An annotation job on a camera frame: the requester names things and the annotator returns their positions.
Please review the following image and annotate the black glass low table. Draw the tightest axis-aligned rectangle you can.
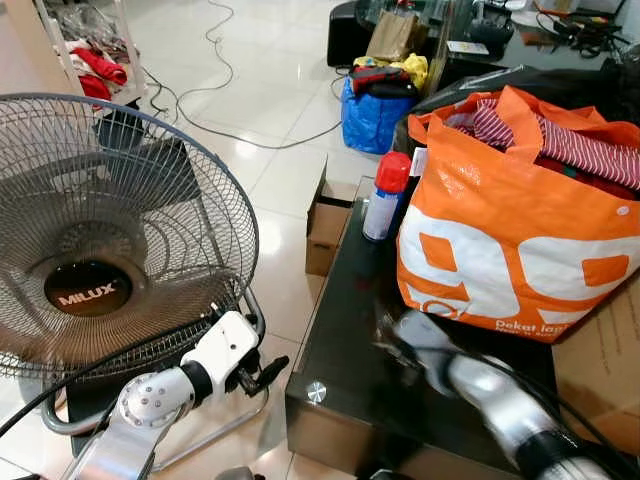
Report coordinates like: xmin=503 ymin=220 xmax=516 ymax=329
xmin=285 ymin=178 xmax=563 ymax=480

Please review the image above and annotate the small open cardboard box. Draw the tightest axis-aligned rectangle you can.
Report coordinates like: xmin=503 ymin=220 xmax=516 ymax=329
xmin=305 ymin=163 xmax=358 ymax=278

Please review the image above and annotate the grey Milux floor fan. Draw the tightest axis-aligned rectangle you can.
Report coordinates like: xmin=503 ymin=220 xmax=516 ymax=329
xmin=0 ymin=93 xmax=271 ymax=441

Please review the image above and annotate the spray can with red cap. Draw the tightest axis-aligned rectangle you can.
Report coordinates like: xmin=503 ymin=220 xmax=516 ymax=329
xmin=362 ymin=151 xmax=414 ymax=243

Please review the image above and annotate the large printed cardboard box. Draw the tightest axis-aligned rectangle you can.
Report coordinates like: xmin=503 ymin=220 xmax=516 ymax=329
xmin=552 ymin=274 xmax=640 ymax=457

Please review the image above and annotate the orange and white shopping bag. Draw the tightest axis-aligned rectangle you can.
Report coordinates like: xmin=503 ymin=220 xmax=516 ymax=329
xmin=397 ymin=85 xmax=640 ymax=344

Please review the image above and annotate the blue plastic bag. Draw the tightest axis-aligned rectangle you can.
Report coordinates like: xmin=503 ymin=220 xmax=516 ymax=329
xmin=341 ymin=76 xmax=417 ymax=156

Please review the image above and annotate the yellow cloth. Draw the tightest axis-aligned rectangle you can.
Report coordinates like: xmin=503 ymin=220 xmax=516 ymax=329
xmin=352 ymin=53 xmax=430 ymax=90

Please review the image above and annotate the black box speaker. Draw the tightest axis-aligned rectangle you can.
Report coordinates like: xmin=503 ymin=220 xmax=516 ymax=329
xmin=327 ymin=0 xmax=377 ymax=69

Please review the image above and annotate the red clothes pile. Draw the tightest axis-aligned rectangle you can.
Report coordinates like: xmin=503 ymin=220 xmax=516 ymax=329
xmin=67 ymin=44 xmax=130 ymax=102

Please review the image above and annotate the red white striped cloth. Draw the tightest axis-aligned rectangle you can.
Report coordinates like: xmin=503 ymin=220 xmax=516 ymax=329
xmin=446 ymin=97 xmax=640 ymax=192

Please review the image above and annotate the brown paper bag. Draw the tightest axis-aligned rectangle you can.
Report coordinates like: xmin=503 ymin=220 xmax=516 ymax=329
xmin=366 ymin=10 xmax=432 ymax=64

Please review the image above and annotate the white shelf rack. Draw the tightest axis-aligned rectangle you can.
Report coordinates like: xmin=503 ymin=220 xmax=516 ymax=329
xmin=4 ymin=0 xmax=147 ymax=107

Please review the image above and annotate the black plastic rubbish bag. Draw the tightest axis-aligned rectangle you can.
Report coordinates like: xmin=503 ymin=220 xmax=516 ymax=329
xmin=405 ymin=44 xmax=640 ymax=153

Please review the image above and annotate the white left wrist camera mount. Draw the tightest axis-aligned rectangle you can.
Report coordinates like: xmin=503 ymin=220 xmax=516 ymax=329
xmin=183 ymin=310 xmax=262 ymax=397

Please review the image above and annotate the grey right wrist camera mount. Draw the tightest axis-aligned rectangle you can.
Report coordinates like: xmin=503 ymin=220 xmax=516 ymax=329
xmin=393 ymin=309 xmax=463 ymax=393

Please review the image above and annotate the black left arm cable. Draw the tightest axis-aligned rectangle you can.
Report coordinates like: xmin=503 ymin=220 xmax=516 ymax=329
xmin=0 ymin=317 xmax=217 ymax=441

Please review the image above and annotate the grey floor cable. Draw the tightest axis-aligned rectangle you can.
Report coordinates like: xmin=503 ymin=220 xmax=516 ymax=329
xmin=140 ymin=0 xmax=347 ymax=152

